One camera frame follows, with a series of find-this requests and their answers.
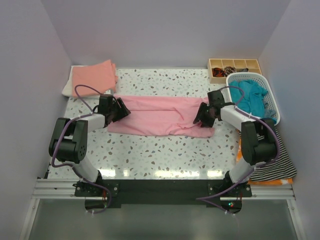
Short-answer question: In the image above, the orange white cloth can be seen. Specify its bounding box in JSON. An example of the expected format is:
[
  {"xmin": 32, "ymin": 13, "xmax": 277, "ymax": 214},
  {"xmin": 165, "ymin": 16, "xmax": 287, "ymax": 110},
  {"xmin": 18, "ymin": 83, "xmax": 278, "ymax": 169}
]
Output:
[{"xmin": 236, "ymin": 138, "xmax": 294, "ymax": 186}]

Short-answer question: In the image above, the wooden compartment box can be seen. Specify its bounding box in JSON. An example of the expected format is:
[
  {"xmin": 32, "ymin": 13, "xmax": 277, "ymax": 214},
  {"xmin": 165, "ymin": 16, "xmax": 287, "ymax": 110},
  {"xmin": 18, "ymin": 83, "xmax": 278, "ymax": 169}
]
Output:
[{"xmin": 207, "ymin": 58, "xmax": 262, "ymax": 84}]

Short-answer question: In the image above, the patterned rolled cloth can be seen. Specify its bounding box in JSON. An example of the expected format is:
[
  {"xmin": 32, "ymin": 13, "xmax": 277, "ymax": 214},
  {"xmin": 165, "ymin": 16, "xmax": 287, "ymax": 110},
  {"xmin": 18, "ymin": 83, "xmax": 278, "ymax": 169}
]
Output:
[{"xmin": 223, "ymin": 66, "xmax": 237, "ymax": 77}]

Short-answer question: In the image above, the white laundry basket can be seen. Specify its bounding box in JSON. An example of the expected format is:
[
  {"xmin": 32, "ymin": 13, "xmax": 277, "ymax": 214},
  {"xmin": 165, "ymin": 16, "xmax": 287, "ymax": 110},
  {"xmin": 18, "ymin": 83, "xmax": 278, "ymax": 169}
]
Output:
[{"xmin": 226, "ymin": 72, "xmax": 281, "ymax": 125}]

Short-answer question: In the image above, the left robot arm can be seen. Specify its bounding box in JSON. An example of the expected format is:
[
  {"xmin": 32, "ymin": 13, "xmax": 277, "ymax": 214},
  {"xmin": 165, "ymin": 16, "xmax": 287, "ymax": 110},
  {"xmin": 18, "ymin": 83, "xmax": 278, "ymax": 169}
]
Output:
[{"xmin": 48, "ymin": 94, "xmax": 131, "ymax": 196}]

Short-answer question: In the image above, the teal t shirt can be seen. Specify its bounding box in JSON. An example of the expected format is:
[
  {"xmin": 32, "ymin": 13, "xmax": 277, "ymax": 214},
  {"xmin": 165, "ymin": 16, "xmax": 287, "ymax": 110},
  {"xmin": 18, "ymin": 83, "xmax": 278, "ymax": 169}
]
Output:
[{"xmin": 229, "ymin": 79, "xmax": 277, "ymax": 124}]

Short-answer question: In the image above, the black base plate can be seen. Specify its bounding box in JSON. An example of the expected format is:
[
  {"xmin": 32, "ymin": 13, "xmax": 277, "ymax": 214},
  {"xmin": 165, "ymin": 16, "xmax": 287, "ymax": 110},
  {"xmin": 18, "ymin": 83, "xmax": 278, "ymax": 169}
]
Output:
[{"xmin": 73, "ymin": 179, "xmax": 252, "ymax": 213}]

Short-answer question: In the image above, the folded salmon t shirt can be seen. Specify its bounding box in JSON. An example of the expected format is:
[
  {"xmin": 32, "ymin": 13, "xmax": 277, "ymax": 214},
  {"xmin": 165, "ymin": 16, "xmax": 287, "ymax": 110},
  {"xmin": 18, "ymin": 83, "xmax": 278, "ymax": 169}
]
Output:
[{"xmin": 72, "ymin": 60, "xmax": 118, "ymax": 97}]

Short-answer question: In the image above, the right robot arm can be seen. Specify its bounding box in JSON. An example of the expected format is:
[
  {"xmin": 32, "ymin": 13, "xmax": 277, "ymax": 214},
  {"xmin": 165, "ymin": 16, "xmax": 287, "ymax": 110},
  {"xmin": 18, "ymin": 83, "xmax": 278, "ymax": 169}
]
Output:
[{"xmin": 193, "ymin": 90, "xmax": 281, "ymax": 197}]

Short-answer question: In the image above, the folded white t shirt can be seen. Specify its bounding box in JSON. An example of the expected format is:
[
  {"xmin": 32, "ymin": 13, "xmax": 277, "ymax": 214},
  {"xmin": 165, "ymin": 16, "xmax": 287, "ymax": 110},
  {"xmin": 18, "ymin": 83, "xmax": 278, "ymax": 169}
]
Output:
[{"xmin": 61, "ymin": 65, "xmax": 84, "ymax": 98}]

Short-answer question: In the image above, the red black rolled cloth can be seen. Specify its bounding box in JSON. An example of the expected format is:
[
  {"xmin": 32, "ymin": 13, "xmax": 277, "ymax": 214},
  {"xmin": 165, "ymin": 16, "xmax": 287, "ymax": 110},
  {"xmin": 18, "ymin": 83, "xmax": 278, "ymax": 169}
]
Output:
[{"xmin": 212, "ymin": 67, "xmax": 225, "ymax": 78}]

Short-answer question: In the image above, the aluminium frame rail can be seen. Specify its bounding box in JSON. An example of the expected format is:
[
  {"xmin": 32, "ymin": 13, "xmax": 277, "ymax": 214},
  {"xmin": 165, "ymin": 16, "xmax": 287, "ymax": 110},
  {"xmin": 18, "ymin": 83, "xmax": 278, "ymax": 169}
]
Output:
[{"xmin": 19, "ymin": 179, "xmax": 307, "ymax": 240}]

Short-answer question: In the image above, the black white striped shirt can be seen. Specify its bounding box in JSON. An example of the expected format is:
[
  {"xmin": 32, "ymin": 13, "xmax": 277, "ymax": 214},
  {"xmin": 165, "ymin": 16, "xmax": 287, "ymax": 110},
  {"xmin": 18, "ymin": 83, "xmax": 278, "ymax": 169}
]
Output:
[{"xmin": 248, "ymin": 129, "xmax": 297, "ymax": 186}]

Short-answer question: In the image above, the pink t shirt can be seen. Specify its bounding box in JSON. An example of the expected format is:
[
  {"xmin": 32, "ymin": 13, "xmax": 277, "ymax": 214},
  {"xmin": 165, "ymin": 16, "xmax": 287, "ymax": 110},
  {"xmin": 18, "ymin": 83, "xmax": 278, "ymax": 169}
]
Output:
[{"xmin": 107, "ymin": 95, "xmax": 215, "ymax": 138}]

